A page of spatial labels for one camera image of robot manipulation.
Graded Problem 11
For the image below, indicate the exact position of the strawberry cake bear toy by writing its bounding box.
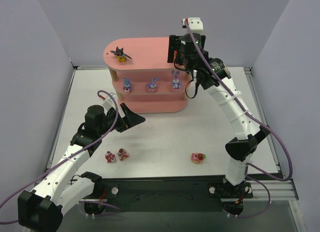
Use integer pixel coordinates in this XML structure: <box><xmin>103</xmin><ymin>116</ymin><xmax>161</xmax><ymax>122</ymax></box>
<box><xmin>117</xmin><ymin>148</ymin><xmax>129</xmax><ymax>161</ymax></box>

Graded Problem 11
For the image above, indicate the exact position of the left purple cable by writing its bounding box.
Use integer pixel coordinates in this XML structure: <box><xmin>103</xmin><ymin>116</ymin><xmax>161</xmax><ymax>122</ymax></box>
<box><xmin>0</xmin><ymin>90</ymin><xmax>119</xmax><ymax>224</ymax></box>

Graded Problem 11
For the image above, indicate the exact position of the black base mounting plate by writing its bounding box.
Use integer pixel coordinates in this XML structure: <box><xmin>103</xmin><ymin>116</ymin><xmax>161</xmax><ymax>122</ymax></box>
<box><xmin>84</xmin><ymin>176</ymin><xmax>253</xmax><ymax>214</ymax></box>

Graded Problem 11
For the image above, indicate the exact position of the pink three-tier shelf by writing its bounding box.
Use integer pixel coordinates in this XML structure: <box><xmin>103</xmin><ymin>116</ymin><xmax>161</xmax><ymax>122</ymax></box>
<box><xmin>103</xmin><ymin>37</ymin><xmax>191</xmax><ymax>114</ymax></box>

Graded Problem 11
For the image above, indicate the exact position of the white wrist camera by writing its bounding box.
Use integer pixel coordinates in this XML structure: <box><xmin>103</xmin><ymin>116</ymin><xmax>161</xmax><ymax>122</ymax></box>
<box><xmin>98</xmin><ymin>92</ymin><xmax>116</xmax><ymax>111</ymax></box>
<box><xmin>182</xmin><ymin>17</ymin><xmax>204</xmax><ymax>34</ymax></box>

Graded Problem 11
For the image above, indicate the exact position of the pink bear strawberry donut toy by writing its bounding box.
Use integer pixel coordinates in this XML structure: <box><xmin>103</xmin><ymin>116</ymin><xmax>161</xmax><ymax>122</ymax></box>
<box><xmin>190</xmin><ymin>153</ymin><xmax>206</xmax><ymax>164</ymax></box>

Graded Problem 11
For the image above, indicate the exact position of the blue bunny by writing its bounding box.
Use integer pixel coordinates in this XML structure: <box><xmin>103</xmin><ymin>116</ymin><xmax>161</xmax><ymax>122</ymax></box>
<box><xmin>171</xmin><ymin>70</ymin><xmax>182</xmax><ymax>92</ymax></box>

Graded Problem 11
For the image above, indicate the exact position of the purple bunny donut toy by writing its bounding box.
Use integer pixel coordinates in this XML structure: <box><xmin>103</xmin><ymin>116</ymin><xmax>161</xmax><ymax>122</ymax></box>
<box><xmin>145</xmin><ymin>78</ymin><xmax>158</xmax><ymax>93</ymax></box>

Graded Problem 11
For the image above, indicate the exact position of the purple cable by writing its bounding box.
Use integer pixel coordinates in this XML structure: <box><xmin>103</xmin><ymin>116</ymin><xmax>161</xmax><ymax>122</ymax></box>
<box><xmin>0</xmin><ymin>90</ymin><xmax>119</xmax><ymax>224</ymax></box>
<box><xmin>184</xmin><ymin>22</ymin><xmax>293</xmax><ymax>181</ymax></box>

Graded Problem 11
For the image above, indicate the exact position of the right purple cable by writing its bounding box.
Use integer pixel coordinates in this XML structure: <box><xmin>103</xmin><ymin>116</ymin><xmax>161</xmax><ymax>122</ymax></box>
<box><xmin>184</xmin><ymin>22</ymin><xmax>293</xmax><ymax>181</ymax></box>

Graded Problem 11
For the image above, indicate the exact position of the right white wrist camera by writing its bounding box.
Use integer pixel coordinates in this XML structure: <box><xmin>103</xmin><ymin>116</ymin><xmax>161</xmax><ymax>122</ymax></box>
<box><xmin>182</xmin><ymin>17</ymin><xmax>204</xmax><ymax>34</ymax></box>

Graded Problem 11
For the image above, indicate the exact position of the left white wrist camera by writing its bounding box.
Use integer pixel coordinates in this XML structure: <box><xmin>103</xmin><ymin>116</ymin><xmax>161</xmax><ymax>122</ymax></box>
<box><xmin>98</xmin><ymin>92</ymin><xmax>116</xmax><ymax>111</ymax></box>

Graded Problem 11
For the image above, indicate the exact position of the red white cake toy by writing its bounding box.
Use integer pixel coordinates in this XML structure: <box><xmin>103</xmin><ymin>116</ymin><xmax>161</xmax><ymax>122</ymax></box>
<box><xmin>105</xmin><ymin>151</ymin><xmax>116</xmax><ymax>163</ymax></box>

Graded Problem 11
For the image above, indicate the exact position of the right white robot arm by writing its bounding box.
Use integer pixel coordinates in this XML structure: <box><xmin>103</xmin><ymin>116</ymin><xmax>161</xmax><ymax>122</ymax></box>
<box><xmin>167</xmin><ymin>33</ymin><xmax>269</xmax><ymax>186</ymax></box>

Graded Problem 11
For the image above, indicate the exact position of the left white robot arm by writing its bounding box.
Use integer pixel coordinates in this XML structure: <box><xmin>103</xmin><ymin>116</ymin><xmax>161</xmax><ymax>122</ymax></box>
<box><xmin>17</xmin><ymin>103</ymin><xmax>146</xmax><ymax>232</ymax></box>

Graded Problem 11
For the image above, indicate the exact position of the small purple bunny toy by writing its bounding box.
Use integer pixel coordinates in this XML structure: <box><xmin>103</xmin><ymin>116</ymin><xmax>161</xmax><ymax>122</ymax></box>
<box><xmin>122</xmin><ymin>78</ymin><xmax>133</xmax><ymax>94</ymax></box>

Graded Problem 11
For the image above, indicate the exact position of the black bat creature toy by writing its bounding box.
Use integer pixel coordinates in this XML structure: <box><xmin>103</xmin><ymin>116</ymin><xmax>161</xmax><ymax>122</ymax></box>
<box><xmin>110</xmin><ymin>47</ymin><xmax>132</xmax><ymax>63</ymax></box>

